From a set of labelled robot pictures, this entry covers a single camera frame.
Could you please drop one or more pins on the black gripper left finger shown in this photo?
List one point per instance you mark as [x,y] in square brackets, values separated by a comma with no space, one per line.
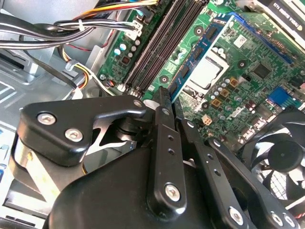
[71,114]

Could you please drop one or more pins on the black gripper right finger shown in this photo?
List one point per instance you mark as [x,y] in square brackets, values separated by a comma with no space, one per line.
[202,152]

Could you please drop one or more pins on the blue RAM stick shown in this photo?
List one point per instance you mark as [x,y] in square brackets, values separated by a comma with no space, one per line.
[199,52]

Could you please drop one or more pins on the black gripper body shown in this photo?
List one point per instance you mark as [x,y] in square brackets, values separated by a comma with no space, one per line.
[107,202]

